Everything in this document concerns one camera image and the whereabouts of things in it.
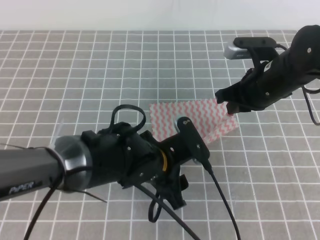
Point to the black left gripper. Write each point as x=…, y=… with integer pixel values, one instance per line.
x=120, y=154

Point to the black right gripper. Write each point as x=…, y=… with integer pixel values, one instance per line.
x=255, y=92

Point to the pink white wavy towel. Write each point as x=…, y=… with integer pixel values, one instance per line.
x=209, y=118

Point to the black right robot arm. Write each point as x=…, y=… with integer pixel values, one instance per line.
x=274, y=76

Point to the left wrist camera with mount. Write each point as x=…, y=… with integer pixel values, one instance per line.
x=186, y=144

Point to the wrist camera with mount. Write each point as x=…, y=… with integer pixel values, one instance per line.
x=186, y=144
x=258, y=49

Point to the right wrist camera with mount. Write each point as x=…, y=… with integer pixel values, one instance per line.
x=258, y=49

